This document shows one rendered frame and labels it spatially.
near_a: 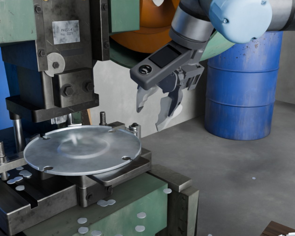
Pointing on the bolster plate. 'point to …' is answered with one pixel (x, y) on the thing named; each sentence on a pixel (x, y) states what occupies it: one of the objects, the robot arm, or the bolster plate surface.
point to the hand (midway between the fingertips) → (147, 118)
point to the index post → (136, 130)
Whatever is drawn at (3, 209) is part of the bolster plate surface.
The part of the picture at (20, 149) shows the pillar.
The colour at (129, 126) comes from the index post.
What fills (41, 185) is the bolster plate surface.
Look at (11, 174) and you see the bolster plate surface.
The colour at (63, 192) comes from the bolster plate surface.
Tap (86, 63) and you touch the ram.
